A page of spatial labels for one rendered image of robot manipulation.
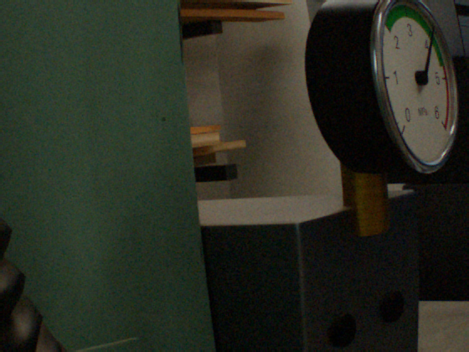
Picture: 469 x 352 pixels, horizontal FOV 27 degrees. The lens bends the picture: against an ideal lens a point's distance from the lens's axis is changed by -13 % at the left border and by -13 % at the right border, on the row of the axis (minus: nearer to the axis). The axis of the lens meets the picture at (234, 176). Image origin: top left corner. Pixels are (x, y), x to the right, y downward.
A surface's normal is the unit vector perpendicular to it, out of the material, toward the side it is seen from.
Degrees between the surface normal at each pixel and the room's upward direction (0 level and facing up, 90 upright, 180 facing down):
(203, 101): 90
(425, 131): 90
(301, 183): 90
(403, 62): 90
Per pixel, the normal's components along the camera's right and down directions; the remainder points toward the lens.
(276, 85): -0.60, 0.10
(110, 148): 0.78, -0.04
